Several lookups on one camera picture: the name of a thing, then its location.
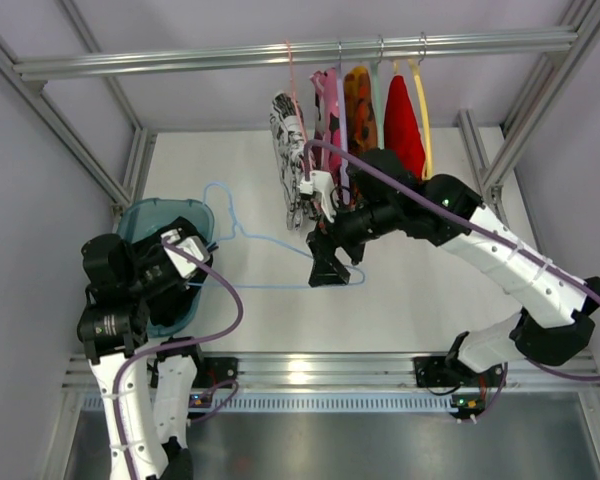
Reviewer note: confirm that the lilac hanger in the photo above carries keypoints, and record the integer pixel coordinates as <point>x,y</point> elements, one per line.
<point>342,115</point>

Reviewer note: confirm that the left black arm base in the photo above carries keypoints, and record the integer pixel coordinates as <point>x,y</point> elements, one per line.
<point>212,370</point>

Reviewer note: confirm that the mint green hanger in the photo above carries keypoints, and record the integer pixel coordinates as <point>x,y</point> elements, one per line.
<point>376,93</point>

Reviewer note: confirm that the pink hanger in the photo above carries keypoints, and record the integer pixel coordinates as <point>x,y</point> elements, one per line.
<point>295,100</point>

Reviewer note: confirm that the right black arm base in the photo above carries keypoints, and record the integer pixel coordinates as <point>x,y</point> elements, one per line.
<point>437,372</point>

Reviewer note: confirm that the black white patterned garment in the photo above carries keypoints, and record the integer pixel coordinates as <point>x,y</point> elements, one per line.
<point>297,210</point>

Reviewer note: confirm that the black trousers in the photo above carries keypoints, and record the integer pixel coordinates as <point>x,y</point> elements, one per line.
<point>174,308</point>

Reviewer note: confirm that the aluminium hanging rail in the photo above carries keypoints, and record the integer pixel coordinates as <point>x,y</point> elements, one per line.
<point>517,41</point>

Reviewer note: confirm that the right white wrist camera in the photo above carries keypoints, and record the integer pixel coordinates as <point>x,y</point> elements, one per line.
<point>318,186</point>

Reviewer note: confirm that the teal plastic bin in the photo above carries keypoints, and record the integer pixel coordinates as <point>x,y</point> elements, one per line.
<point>143,213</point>

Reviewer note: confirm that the orange patterned garment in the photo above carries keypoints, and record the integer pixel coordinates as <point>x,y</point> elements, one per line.
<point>362,133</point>

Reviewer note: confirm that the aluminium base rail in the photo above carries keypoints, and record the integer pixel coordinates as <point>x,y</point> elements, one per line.
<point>346,371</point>

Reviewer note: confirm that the red garment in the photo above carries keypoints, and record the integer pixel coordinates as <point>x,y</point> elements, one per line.
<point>400,127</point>

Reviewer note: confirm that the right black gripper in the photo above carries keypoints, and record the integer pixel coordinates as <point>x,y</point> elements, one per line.
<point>333,242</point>

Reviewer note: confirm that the pink patterned garment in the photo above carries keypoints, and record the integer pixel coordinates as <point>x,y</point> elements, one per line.
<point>327,125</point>

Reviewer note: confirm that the blue hanger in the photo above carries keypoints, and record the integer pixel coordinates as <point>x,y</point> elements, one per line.
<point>238,230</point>

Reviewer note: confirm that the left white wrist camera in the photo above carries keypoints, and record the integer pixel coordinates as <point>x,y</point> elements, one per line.
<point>181,248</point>

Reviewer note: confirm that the aluminium frame post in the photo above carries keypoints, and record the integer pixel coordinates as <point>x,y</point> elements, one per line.
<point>93,118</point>
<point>547,81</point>

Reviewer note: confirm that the right aluminium frame post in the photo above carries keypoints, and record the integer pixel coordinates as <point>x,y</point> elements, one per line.
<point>547,81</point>

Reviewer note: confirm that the left aluminium frame post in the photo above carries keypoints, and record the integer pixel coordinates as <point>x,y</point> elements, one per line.
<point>93,118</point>

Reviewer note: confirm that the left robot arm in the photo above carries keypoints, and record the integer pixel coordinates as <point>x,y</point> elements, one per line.
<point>147,433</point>

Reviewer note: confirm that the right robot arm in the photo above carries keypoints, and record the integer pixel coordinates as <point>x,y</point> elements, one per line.
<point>555,321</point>

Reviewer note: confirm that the yellow hanger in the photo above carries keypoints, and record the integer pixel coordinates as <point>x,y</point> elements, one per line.
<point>424,123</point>

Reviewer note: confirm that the grey slotted cable duct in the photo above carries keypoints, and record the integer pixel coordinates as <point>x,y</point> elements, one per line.
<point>329,402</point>

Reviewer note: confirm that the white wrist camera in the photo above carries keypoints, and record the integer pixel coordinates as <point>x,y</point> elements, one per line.
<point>318,186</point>
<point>181,248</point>

